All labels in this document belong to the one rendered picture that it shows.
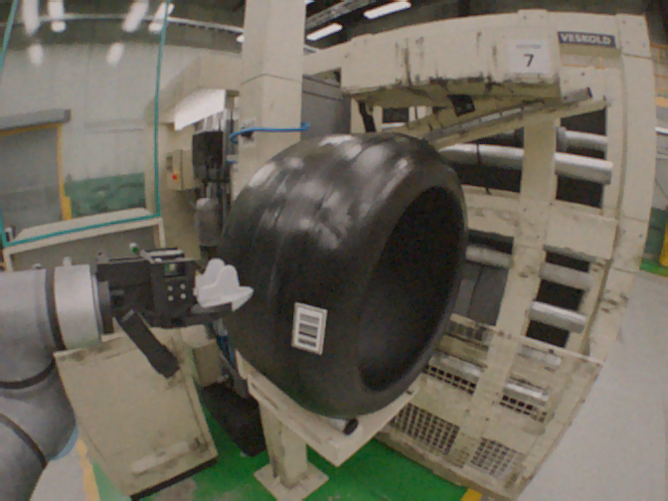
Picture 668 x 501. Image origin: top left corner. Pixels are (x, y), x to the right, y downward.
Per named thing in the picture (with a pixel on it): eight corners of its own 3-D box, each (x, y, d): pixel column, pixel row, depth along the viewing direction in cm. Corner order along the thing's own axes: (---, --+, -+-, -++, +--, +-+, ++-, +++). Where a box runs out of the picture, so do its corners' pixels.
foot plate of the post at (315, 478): (253, 474, 118) (252, 470, 117) (293, 449, 137) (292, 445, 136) (287, 509, 101) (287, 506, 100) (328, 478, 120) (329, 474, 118)
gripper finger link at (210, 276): (252, 258, 41) (190, 265, 34) (250, 298, 42) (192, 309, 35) (242, 253, 43) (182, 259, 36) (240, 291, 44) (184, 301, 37)
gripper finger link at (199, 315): (238, 305, 35) (170, 318, 29) (238, 316, 35) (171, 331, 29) (221, 293, 38) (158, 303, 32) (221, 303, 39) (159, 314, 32)
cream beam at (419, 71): (338, 95, 81) (339, 52, 77) (386, 109, 99) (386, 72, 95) (562, 84, 41) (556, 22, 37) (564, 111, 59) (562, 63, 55)
